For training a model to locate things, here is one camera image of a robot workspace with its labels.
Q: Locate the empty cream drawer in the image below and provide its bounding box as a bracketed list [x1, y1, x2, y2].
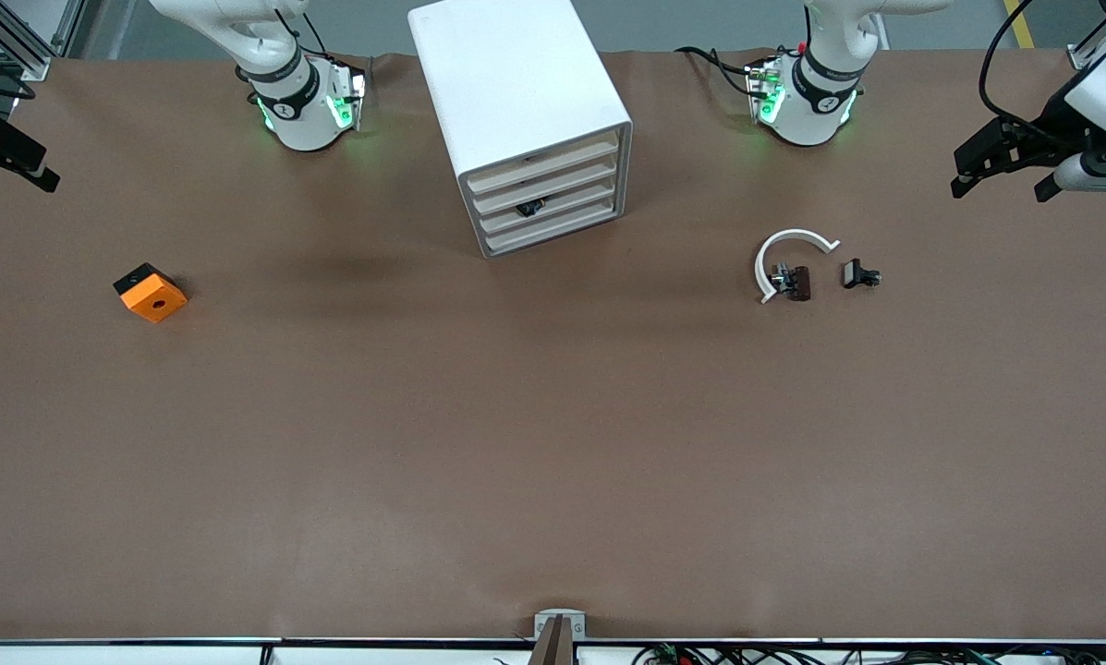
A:
[483, 196, 627, 256]

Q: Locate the white drawer cabinet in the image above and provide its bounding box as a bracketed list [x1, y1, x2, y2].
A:
[408, 0, 633, 260]

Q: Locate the orange cube block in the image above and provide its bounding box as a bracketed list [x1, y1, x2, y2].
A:
[114, 262, 188, 324]

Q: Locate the white curved plastic part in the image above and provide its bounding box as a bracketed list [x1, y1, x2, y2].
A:
[756, 228, 842, 306]

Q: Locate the small brown component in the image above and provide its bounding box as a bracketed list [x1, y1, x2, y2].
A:
[770, 263, 812, 303]

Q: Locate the aluminium frame profile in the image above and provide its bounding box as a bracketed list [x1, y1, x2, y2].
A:
[1068, 0, 1106, 71]
[0, 0, 87, 84]

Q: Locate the black base cable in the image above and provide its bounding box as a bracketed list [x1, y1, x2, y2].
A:
[677, 46, 766, 98]

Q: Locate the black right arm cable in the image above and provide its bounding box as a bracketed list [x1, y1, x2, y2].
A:
[275, 7, 332, 61]

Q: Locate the grey metal bracket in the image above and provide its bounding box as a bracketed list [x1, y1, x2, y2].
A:
[534, 609, 587, 640]

